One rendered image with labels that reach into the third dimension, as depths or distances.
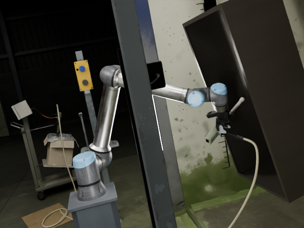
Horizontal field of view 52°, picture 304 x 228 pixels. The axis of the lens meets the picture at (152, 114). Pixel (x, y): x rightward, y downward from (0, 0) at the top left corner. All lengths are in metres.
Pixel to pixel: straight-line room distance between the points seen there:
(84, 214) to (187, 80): 1.45
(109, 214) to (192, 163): 1.13
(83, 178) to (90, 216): 0.23
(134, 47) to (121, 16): 0.07
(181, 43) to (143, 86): 2.07
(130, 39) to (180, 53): 2.06
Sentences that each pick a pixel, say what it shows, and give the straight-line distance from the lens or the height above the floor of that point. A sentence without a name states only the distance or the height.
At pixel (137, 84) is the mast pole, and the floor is 1.34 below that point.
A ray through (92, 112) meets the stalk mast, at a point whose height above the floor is 1.09.
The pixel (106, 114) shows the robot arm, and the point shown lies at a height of 1.13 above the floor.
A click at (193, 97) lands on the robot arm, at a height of 1.17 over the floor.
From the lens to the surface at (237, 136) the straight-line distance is 2.07.
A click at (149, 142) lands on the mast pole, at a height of 1.20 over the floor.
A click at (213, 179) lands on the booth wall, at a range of 3.04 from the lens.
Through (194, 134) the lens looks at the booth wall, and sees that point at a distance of 2.87.
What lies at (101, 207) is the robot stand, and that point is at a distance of 2.04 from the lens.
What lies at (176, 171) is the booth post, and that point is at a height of 0.43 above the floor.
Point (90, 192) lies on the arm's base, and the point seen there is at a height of 0.69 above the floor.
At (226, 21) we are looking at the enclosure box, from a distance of 1.74.
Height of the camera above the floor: 1.37
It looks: 8 degrees down
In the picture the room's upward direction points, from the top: 11 degrees counter-clockwise
